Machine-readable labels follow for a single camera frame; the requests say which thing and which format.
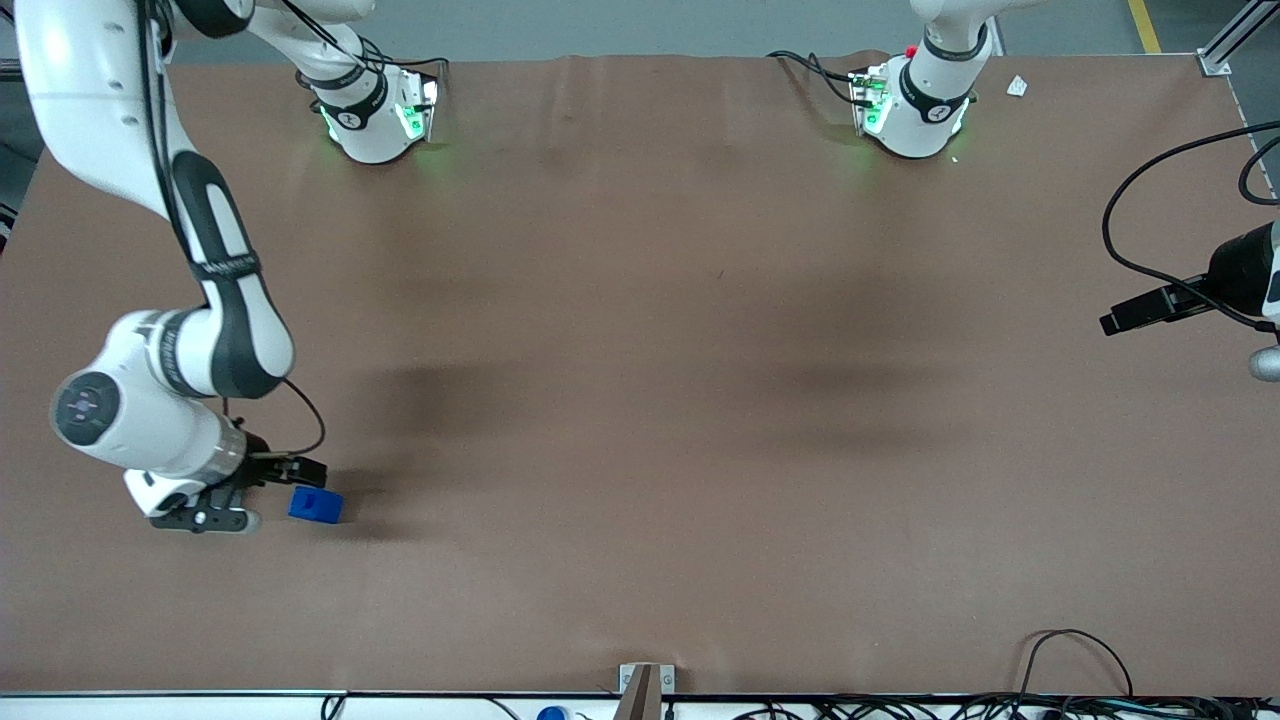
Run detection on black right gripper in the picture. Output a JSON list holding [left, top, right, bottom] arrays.
[[232, 428, 329, 493]]

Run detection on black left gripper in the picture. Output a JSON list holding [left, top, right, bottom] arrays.
[[1099, 222, 1275, 338]]

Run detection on blue plastic part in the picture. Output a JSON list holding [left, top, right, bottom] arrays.
[[288, 486, 345, 526]]

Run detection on brown table mat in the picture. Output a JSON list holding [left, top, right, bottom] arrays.
[[0, 50, 1280, 698]]

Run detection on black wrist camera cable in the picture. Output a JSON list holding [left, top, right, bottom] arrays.
[[222, 377, 328, 463]]

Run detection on long black gripper cable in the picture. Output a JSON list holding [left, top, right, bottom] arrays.
[[1102, 122, 1280, 333]]

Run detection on short black cable loop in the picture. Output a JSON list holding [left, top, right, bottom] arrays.
[[1237, 133, 1280, 207]]

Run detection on aluminium frame profile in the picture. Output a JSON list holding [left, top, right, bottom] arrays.
[[1197, 0, 1280, 79]]

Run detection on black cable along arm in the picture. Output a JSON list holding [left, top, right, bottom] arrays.
[[138, 0, 206, 263]]

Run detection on black looped cable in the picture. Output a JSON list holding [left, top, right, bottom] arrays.
[[1014, 628, 1135, 701]]

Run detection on small metal bracket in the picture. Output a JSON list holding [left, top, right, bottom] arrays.
[[619, 663, 677, 697]]

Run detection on black power cable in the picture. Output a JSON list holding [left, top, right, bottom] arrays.
[[766, 49, 863, 105], [278, 0, 451, 101]]

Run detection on brown upright post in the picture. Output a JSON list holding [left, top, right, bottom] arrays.
[[612, 665, 663, 720]]

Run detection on black cable bundle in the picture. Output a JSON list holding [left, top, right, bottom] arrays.
[[735, 693, 1280, 720]]

